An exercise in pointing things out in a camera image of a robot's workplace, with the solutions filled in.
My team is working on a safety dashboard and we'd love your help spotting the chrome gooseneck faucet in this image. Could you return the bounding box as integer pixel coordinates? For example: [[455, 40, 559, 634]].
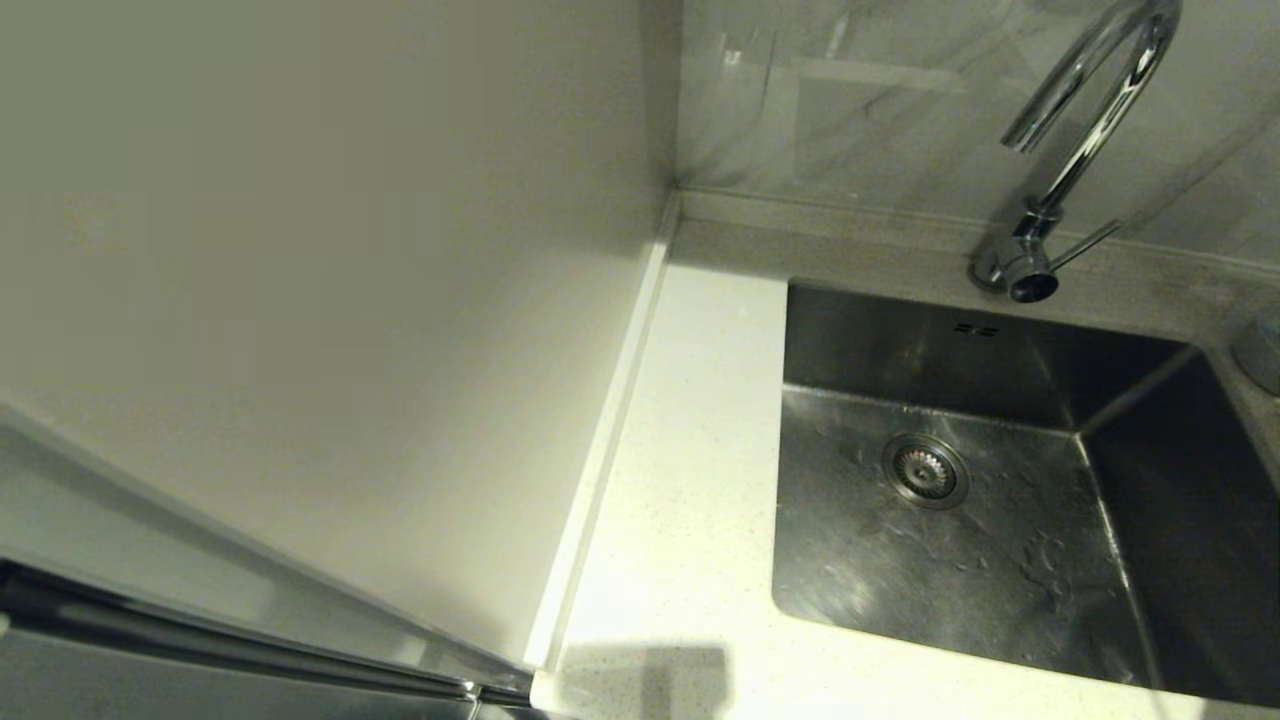
[[968, 0, 1184, 304]]

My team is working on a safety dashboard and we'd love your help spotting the light blue bowl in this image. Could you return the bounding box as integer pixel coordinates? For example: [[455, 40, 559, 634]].
[[1230, 308, 1280, 396]]

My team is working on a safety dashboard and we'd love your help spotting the stainless steel sink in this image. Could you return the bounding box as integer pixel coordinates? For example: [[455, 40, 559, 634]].
[[770, 280, 1280, 709]]

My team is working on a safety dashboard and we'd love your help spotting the round metal drain strainer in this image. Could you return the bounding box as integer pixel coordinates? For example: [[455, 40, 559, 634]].
[[882, 432, 971, 509]]

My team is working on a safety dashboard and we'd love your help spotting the white tall cabinet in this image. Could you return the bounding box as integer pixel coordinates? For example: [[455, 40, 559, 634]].
[[0, 0, 683, 691]]

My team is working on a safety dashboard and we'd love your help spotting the grey appliance door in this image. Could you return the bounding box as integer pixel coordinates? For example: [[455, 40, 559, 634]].
[[0, 565, 541, 720]]

